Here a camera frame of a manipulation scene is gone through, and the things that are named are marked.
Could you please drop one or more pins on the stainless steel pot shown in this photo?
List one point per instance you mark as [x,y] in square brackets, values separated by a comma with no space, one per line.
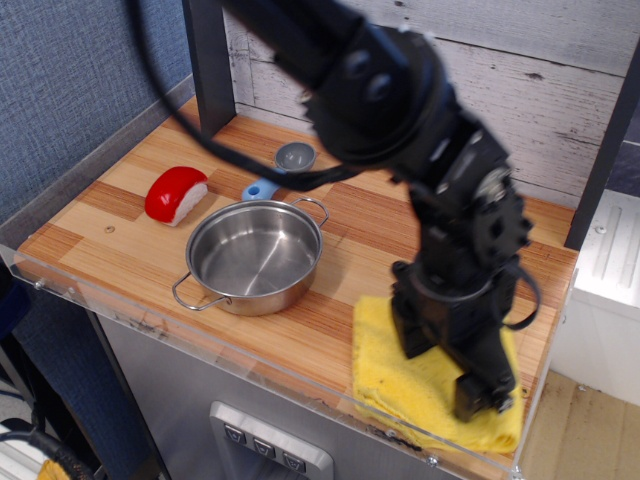
[252,258]

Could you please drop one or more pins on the yellow object bottom left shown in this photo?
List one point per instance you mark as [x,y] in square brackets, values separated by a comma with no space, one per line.
[51,470]

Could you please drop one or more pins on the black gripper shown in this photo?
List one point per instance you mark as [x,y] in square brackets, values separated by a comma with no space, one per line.
[466,322]

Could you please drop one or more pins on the dark grey right post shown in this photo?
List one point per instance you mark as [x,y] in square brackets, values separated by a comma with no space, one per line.
[613,138]

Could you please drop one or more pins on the white cabinet at right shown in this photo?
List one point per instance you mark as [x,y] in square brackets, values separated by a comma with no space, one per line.
[597,342]

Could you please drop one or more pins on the red white cheese wedge toy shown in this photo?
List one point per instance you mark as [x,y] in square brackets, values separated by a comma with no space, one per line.
[175,194]

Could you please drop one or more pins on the blue grey ice cream scoop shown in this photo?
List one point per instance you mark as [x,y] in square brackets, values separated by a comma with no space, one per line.
[294,157]

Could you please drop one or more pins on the dark grey left post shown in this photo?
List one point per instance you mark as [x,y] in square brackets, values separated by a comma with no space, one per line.
[210,62]

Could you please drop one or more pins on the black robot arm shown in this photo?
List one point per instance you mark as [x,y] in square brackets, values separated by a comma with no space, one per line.
[380,98]

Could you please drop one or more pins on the silver button panel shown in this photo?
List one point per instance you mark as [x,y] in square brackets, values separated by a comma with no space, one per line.
[270,442]

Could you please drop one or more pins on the yellow towel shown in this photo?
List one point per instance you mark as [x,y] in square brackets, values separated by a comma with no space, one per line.
[417,396]

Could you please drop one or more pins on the dark grey post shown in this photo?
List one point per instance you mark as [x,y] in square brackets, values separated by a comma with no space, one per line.
[613,138]
[210,62]

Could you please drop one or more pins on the clear acrylic edge guard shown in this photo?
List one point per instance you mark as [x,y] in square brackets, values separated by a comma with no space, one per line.
[117,273]

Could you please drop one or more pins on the silver toy dishwasher front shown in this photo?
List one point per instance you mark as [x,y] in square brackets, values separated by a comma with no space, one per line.
[299,382]

